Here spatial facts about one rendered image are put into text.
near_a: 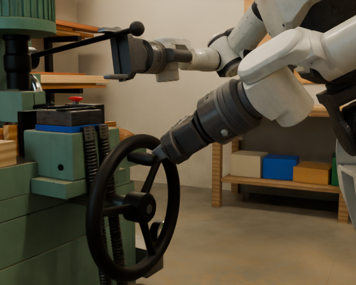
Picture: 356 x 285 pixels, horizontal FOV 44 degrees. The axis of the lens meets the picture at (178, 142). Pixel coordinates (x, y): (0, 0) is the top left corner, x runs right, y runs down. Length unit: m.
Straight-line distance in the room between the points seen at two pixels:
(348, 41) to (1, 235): 0.67
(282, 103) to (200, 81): 3.73
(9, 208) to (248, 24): 0.84
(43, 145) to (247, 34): 0.72
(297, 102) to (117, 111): 4.23
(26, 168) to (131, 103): 3.90
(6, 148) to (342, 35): 0.60
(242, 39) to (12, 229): 0.85
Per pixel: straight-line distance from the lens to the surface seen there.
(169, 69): 1.23
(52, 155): 0.88
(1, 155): 0.87
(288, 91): 0.68
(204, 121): 0.71
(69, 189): 0.85
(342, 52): 0.64
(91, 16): 5.07
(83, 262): 1.07
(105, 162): 0.79
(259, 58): 0.66
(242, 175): 3.87
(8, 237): 0.90
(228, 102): 0.69
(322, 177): 3.70
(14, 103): 1.05
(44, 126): 0.90
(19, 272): 0.94
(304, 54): 0.64
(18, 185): 0.89
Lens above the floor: 1.05
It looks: 8 degrees down
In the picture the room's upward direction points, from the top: straight up
